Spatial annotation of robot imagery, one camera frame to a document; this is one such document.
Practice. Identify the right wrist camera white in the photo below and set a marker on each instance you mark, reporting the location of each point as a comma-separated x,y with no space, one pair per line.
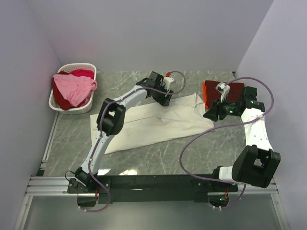
223,89

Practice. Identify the black base beam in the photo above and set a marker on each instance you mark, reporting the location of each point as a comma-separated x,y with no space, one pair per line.
146,188

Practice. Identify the folded orange t-shirt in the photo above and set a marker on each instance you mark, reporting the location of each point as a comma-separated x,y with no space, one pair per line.
204,94

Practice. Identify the pink t-shirt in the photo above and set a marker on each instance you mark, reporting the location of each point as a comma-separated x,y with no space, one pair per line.
76,90

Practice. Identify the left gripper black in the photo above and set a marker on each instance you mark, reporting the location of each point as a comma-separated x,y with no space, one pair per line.
164,101

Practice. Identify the white plastic laundry basket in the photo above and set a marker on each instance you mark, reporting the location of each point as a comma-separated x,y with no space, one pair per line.
81,110

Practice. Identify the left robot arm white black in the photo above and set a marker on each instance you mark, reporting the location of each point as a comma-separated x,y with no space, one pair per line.
110,122

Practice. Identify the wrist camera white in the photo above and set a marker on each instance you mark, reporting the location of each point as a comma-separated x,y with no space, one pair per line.
168,81
223,89

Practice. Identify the cream white t-shirt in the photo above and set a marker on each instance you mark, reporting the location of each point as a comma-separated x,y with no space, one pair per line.
151,123

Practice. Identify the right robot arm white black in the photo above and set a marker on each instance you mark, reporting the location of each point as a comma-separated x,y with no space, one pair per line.
257,163

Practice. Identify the folded maroon t-shirt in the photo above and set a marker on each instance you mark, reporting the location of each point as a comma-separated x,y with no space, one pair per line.
213,94

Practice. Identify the red t-shirt in basket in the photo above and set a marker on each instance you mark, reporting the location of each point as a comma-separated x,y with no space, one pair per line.
64,104

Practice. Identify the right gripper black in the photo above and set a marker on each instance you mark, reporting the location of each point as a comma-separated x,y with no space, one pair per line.
217,110

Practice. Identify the aluminium frame rail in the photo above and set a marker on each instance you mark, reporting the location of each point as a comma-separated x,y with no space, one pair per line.
48,206

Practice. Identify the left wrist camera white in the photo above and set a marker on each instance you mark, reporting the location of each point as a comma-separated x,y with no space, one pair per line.
168,81

